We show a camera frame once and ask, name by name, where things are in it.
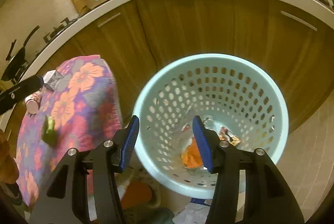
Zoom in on white blue carton box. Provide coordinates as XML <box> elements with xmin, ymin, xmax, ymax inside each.
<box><xmin>43</xmin><ymin>70</ymin><xmax>63</xmax><ymax>91</ymax></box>

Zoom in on red white paper cup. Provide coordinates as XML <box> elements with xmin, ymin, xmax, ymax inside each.
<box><xmin>24</xmin><ymin>90</ymin><xmax>41</xmax><ymax>114</ymax></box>

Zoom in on green leafy vegetable scraps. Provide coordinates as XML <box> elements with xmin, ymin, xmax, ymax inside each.
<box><xmin>41</xmin><ymin>115</ymin><xmax>58</xmax><ymax>148</ymax></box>

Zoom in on orange snack bag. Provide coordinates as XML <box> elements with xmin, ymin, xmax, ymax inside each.
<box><xmin>181</xmin><ymin>127</ymin><xmax>241</xmax><ymax>169</ymax></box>

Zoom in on clear plastic bag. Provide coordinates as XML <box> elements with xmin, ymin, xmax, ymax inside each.
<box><xmin>169</xmin><ymin>111</ymin><xmax>217</xmax><ymax>154</ymax></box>

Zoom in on light blue perforated trash basket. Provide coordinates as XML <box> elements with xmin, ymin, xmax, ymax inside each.
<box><xmin>133</xmin><ymin>54</ymin><xmax>289</xmax><ymax>199</ymax></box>

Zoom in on black wok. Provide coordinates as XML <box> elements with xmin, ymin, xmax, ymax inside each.
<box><xmin>1</xmin><ymin>25</ymin><xmax>40</xmax><ymax>81</ymax></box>

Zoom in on black gas stove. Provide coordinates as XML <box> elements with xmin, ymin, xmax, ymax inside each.
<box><xmin>34</xmin><ymin>17</ymin><xmax>79</xmax><ymax>56</ymax></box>

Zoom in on floral purple tablecloth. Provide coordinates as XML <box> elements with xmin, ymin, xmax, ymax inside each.
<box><xmin>16</xmin><ymin>55</ymin><xmax>122</xmax><ymax>207</ymax></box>

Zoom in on wooden base cabinets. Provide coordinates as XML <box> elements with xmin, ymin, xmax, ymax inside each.
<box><xmin>4</xmin><ymin>0</ymin><xmax>334</xmax><ymax>141</ymax></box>

